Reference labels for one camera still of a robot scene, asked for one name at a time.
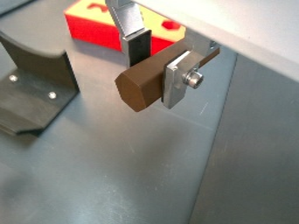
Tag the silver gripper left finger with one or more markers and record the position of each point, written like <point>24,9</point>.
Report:
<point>133,35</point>

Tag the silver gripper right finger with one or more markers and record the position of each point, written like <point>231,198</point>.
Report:
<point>180,73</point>

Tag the red shape sorter block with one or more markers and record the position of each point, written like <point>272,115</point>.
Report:
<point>91,25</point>

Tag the dark grey curved stand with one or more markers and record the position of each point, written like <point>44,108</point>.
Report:
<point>36,90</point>

